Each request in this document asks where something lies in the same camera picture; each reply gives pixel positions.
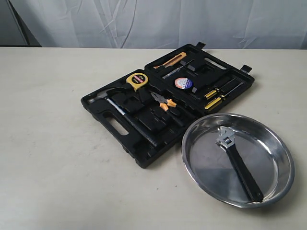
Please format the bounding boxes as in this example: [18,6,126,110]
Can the black plastic tool case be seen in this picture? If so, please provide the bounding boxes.
[81,42,254,168]

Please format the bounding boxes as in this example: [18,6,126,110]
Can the adjustable wrench black handle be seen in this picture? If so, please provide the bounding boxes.
[215,126,264,202]

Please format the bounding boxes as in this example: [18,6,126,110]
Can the orange black pliers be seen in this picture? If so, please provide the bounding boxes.
[150,91,185,127]

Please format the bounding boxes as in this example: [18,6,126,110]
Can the yellow tape measure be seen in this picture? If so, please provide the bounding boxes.
[126,72,149,92]

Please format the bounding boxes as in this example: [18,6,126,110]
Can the black electrical tape roll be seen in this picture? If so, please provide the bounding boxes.
[174,77,193,90]

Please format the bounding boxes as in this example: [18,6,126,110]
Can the voltage tester pen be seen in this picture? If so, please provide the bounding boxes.
[162,59,193,79]

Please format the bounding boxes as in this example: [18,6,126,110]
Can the yellow black screwdriver upper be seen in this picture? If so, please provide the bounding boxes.
[204,79,234,100]

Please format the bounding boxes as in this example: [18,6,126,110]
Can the yellow black screwdriver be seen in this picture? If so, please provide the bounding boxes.
[204,82,244,110]
[204,79,234,100]

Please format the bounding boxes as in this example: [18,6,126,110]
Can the yellow black screwdriver lower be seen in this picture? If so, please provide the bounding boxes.
[204,82,244,110]

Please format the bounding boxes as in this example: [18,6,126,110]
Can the yellow utility knife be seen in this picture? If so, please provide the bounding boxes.
[154,52,187,69]

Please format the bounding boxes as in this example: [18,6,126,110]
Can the white backdrop cloth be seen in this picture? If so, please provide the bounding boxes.
[0,0,307,48]

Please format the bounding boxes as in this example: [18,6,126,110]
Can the round stainless steel tray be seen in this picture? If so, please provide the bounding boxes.
[181,113,295,208]

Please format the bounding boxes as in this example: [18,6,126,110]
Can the steel claw hammer black handle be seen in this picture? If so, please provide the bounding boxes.
[88,87,159,147]

